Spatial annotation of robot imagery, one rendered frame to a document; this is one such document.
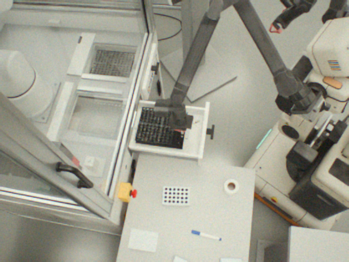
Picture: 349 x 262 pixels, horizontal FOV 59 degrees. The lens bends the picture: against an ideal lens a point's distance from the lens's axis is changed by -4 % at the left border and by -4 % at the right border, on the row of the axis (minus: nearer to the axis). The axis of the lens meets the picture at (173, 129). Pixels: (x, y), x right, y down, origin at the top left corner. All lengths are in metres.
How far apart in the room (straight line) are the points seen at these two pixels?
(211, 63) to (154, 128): 1.36
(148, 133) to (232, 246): 0.64
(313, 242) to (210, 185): 0.54
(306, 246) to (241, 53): 1.82
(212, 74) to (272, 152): 0.89
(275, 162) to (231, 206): 0.71
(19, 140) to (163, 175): 1.01
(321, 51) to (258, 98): 1.46
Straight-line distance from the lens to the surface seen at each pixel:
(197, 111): 1.57
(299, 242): 1.58
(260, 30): 1.17
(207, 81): 2.66
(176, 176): 1.57
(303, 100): 1.27
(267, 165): 2.14
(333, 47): 1.25
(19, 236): 2.58
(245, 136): 2.50
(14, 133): 0.65
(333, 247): 1.64
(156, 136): 1.49
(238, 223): 1.53
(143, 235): 1.51
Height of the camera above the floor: 2.26
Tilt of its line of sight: 65 degrees down
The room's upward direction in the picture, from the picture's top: 7 degrees counter-clockwise
